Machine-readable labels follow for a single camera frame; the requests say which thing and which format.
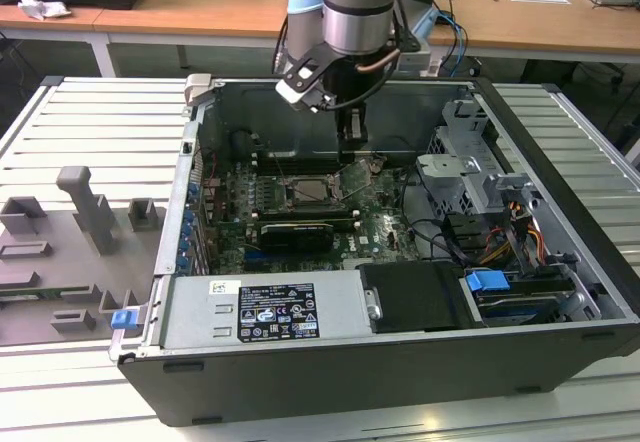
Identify hard disk in blue carrier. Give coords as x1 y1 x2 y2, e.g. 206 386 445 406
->
462 270 576 326

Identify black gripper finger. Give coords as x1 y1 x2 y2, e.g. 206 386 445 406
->
337 103 371 156

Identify grey case latch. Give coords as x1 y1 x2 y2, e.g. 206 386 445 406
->
183 72 217 109

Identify green motherboard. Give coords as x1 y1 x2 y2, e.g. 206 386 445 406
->
212 154 454 273

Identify black RAM slot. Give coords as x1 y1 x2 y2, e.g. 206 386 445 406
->
253 153 341 165
258 213 362 227
253 162 347 175
257 205 360 217

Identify grey power supply unit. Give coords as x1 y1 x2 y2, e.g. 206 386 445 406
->
162 270 374 349

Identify CPU socket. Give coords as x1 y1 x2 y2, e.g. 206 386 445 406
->
282 174 349 212

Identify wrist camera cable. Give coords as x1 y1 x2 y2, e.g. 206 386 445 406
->
319 46 404 112

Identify black grey PC case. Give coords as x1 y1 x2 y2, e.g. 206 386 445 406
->
107 72 640 428

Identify grey metal drive cage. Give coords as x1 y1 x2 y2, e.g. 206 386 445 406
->
413 97 544 223

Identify orange yellow wire bundle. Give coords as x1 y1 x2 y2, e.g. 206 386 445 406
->
479 201 547 268

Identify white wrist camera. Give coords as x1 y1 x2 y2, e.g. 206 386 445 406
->
274 50 335 114

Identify black graphics card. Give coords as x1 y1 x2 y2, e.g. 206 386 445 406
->
258 220 335 257

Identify crumpled white paper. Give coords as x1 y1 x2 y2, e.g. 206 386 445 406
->
17 0 71 22

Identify blue hanging cable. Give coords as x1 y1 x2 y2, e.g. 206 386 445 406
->
438 9 469 78

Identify grey parts rack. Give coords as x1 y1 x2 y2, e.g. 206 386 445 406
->
0 165 169 348

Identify metal socket cover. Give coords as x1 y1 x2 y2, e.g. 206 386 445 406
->
332 158 375 200

